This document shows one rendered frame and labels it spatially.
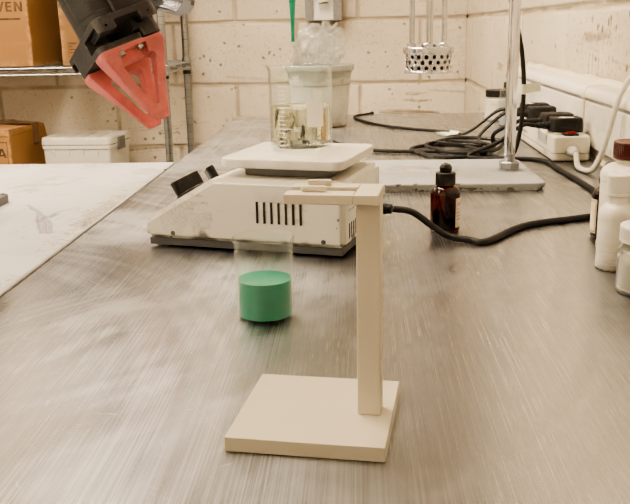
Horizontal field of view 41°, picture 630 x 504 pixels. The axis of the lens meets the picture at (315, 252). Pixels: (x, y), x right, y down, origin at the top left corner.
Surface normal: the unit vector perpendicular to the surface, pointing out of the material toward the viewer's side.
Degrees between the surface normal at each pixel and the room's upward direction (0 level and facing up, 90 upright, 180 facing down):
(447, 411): 0
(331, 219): 90
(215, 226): 90
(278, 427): 0
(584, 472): 0
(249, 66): 90
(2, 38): 91
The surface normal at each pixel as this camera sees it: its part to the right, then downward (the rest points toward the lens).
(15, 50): -0.11, 0.25
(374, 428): -0.02, -0.97
